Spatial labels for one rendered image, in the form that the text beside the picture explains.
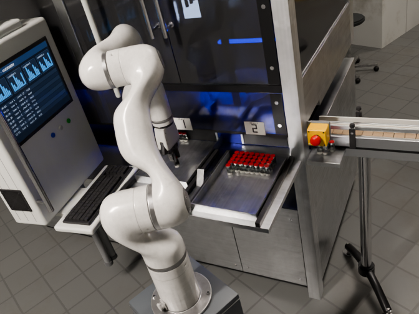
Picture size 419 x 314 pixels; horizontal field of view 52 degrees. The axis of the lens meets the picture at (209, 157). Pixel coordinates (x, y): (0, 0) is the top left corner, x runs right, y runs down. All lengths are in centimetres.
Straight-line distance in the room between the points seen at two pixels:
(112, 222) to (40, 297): 188
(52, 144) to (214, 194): 76
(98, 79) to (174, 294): 63
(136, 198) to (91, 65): 37
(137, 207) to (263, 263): 132
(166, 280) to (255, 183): 61
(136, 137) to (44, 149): 90
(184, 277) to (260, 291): 123
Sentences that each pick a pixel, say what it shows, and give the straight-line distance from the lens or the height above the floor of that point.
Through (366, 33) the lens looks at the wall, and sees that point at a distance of 505.
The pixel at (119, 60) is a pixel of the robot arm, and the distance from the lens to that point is 118.
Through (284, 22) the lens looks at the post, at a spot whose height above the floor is 144.
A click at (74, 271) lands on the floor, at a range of 297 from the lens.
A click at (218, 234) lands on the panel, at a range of 229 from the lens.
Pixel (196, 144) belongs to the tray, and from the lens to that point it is 200.
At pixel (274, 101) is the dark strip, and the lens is 165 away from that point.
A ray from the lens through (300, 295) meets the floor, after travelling 241.
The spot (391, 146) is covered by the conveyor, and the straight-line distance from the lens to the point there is 178.
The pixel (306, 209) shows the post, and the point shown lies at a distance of 193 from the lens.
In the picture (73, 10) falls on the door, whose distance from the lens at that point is 199.
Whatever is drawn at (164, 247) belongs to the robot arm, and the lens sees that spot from 117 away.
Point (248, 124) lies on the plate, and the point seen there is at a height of 104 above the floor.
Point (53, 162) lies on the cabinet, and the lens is 200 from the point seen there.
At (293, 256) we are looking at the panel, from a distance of 218.
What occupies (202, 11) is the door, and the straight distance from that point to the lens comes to 163.
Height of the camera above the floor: 191
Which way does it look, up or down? 33 degrees down
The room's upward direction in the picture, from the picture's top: 14 degrees counter-clockwise
